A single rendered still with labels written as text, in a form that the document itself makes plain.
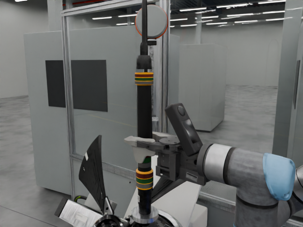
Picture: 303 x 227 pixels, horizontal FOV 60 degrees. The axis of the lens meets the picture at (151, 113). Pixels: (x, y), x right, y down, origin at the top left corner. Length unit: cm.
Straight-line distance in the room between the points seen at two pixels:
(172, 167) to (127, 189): 123
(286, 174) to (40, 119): 331
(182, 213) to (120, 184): 89
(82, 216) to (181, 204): 37
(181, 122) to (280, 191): 22
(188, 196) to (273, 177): 56
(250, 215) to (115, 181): 140
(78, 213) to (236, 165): 73
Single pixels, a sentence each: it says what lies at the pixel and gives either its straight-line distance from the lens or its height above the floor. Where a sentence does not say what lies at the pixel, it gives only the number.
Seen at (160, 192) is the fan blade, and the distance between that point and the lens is 76.
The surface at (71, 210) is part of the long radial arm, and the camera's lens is 113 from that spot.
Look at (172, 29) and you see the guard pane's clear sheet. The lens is 143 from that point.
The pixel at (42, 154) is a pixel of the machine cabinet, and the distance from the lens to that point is 374.
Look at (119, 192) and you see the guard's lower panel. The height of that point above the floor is 83.
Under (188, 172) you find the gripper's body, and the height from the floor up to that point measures 145.
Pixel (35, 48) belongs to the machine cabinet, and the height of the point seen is 187.
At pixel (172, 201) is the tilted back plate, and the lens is 103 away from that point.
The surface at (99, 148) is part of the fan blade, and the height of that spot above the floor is 140.
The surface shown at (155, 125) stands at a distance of 122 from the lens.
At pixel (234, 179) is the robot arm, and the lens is 52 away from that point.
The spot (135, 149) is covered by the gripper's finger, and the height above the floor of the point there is 148.
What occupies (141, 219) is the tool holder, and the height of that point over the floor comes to 131.
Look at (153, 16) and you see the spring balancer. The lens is 132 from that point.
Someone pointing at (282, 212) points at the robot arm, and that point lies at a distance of 60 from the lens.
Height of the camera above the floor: 168
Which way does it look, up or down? 11 degrees down
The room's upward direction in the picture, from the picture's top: straight up
